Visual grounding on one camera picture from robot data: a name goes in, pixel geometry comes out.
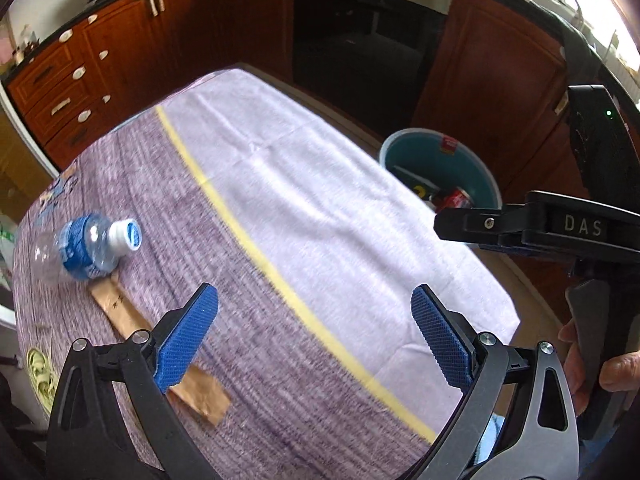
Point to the pale green banana peel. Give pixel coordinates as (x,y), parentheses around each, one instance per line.
(42,377)

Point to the red wooden kitchen cabinets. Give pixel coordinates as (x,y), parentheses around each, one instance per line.
(498,83)

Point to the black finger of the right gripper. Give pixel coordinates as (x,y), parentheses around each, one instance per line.
(497,230)

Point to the light blue sleeve forearm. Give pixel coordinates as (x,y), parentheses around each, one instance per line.
(489,439)

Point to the purple white tablecloth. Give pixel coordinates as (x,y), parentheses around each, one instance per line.
(314,250)

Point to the clear plastic water bottle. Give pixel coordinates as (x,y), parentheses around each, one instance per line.
(85,248)

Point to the black built-in oven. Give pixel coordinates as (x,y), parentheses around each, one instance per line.
(368,58)

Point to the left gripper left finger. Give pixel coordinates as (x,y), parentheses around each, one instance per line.
(87,436)

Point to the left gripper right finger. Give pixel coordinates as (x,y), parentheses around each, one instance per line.
(538,439)

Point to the red soda can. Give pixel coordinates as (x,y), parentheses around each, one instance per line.
(457,198)

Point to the teal trash bin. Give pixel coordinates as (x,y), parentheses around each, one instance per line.
(433,166)

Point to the person's right hand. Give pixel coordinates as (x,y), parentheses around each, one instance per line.
(620,374)

